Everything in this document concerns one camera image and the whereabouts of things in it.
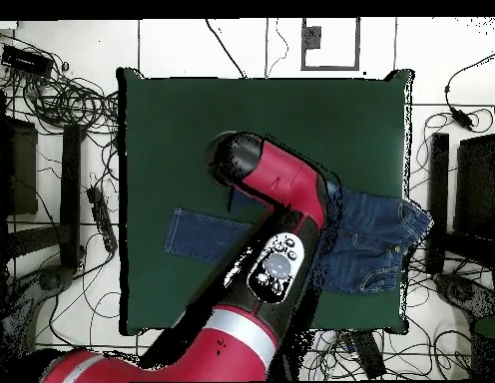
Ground green round bin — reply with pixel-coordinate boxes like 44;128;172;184
469;316;495;380

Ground thin black cable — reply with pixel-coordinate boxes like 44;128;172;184
264;17;290;79

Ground grey curved stand base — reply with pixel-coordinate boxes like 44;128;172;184
0;264;78;360
432;272;495;320

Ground black power strip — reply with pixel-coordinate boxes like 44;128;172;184
86;186;119;253

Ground black rectangular box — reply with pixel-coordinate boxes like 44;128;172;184
348;330;388;379

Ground dark green table cloth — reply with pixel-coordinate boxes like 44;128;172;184
115;67;415;335

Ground black electronics box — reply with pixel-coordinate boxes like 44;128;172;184
0;44;55;78

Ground black metal frame stand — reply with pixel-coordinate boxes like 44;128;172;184
0;90;87;276
424;101;495;280

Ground black power adapter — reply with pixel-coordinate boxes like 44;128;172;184
450;106;477;131

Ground blue denim jeans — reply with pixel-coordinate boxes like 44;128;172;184
163;181;435;296

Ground tangled black cables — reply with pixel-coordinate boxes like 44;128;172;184
0;31;121;137
400;111;495;380

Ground thick black cable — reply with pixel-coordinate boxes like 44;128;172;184
205;17;248;79

